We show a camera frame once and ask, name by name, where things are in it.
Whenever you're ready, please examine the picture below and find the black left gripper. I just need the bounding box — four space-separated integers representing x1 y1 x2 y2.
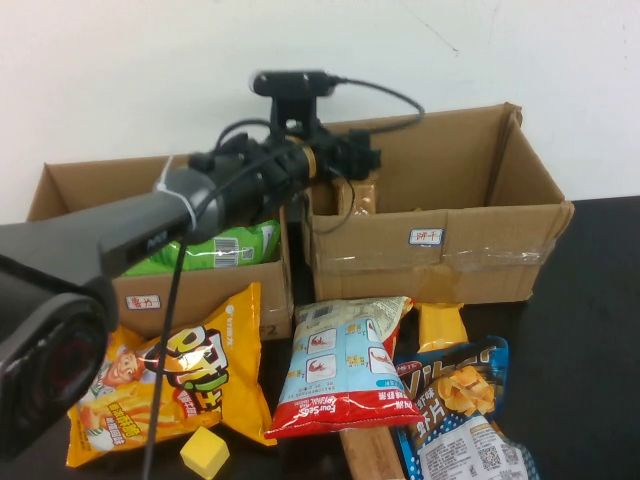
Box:
312 127 384 182

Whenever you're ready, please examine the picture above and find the brown biscuit packet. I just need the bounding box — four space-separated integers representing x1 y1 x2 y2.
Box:
337 174 380 217

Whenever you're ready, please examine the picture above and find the yellow fries snack bag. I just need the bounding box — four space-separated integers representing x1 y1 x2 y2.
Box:
66 282 274 469

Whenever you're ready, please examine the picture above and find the green snack bag with barcode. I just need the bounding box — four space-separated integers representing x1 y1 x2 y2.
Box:
172 219 282 271

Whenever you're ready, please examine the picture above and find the red and blue shrimp snack bag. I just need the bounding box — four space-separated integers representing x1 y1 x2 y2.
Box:
263 295 425 440

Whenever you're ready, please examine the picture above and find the taped cardboard box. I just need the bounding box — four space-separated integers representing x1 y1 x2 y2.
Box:
299 102 576 306

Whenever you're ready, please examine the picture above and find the white zip tie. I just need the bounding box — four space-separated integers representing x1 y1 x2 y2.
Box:
152 155 197 232

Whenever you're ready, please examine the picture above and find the yellow wafer packet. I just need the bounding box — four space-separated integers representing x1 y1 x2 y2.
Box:
417 301 470 354

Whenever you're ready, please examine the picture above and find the cardboard box marked F2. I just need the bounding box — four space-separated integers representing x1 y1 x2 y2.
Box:
27 145 296 341

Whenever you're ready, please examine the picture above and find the blue potato chips bag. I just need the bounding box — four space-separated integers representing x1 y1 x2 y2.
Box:
393 335 541 480

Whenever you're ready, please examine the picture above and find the wooden board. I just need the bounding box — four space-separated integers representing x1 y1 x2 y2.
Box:
339 424 406 480

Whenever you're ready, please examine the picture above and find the yellow foam cube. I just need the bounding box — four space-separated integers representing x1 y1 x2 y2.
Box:
179 425 231 477

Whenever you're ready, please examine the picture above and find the black camera cable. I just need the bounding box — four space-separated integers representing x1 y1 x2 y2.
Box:
142 74 426 480

